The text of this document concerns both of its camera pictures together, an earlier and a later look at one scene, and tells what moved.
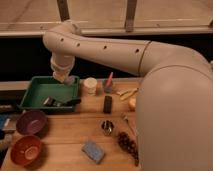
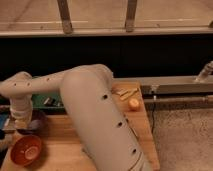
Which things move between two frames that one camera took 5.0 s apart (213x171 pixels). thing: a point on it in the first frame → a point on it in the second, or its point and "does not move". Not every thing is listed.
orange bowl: x=27 y=151 does not move
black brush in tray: x=51 y=101 does not move
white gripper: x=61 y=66 → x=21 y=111
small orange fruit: x=132 y=102 does not move
